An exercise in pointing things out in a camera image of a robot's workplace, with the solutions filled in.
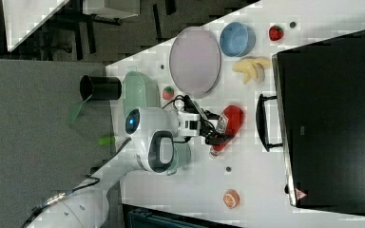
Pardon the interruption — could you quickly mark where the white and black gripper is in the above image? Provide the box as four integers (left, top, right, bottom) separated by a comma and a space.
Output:
178, 95, 233, 145

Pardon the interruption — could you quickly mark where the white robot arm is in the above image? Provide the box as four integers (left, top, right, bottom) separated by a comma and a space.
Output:
21, 95, 232, 228

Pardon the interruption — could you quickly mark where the black and steel toaster oven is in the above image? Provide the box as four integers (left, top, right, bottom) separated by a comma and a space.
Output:
273, 29, 365, 216

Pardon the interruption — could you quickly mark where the green mug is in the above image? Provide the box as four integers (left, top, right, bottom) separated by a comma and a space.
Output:
165, 142, 191, 176

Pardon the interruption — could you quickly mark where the strawberry near basket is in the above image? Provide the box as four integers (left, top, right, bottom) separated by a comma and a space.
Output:
163, 86, 174, 100

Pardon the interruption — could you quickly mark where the lilac round plate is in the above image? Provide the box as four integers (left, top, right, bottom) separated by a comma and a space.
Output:
169, 27, 221, 98

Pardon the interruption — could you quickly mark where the yellow banana bunch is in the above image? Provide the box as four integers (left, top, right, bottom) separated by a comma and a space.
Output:
233, 57, 272, 85

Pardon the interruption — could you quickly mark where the orange slice toy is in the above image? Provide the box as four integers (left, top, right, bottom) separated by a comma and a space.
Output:
223, 189, 240, 209

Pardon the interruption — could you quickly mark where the green perforated basket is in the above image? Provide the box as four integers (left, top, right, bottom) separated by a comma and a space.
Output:
122, 71, 161, 117

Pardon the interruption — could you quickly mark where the blue bowl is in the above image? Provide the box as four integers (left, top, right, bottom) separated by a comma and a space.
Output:
220, 22, 256, 57

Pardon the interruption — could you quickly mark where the strawberry near blue bowl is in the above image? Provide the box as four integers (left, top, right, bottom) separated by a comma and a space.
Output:
268, 25, 284, 41

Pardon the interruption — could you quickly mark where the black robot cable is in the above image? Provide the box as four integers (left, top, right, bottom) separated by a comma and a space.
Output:
20, 94, 191, 228

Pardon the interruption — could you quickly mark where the black oven door handle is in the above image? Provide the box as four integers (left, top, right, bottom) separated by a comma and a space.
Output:
256, 94, 283, 152

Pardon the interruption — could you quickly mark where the black cylinder post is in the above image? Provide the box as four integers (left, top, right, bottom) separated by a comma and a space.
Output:
80, 75, 122, 101

